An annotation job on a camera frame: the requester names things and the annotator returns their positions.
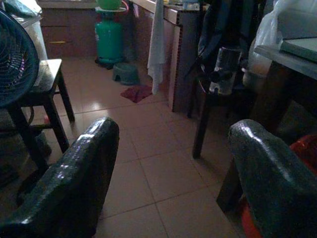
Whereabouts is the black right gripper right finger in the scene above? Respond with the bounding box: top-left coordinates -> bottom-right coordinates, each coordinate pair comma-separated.
227,119 -> 317,238

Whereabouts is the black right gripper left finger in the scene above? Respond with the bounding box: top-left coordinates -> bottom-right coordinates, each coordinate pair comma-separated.
0,117 -> 120,238

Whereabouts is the dark wooden stool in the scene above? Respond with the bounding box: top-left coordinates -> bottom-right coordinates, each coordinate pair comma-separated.
4,59 -> 76,172

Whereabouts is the dark wooden dining table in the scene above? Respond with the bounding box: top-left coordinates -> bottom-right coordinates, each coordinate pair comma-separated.
216,45 -> 317,214

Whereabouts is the dark wooden chair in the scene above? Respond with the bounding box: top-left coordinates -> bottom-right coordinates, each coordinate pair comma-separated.
187,61 -> 258,159

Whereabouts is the red floor rag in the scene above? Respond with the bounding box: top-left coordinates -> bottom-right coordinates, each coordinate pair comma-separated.
120,85 -> 153,104

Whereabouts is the clear plastic water bottle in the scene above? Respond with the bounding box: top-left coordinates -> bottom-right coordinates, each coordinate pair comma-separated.
209,46 -> 242,95

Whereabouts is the small green plastic stool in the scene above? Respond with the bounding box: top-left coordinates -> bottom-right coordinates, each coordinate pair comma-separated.
112,62 -> 140,86

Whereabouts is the dark round electric fan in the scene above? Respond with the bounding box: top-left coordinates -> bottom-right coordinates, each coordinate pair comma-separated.
0,9 -> 40,109

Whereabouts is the grey flat board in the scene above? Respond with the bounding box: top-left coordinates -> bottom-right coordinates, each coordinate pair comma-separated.
279,37 -> 317,62

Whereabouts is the white plastic bag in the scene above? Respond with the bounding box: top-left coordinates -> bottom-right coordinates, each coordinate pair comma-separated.
247,0 -> 317,75

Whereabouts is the green gas cylinder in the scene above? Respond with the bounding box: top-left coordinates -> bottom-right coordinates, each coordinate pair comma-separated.
95,12 -> 124,65

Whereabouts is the brown drawer cabinet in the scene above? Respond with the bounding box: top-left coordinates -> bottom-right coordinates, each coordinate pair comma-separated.
39,0 -> 99,58

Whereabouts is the white appliance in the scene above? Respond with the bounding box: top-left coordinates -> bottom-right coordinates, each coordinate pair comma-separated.
4,0 -> 48,61

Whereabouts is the white hanging towel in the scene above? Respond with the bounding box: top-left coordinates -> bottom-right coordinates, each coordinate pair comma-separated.
147,0 -> 166,96

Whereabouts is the dark jacket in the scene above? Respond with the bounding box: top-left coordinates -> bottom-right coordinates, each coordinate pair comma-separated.
185,0 -> 265,77

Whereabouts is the brown kitchen counter cabinet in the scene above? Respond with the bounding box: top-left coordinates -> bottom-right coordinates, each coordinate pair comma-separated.
128,0 -> 206,113

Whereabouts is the green plastic basin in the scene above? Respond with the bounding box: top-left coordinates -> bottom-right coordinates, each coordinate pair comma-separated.
95,0 -> 123,11

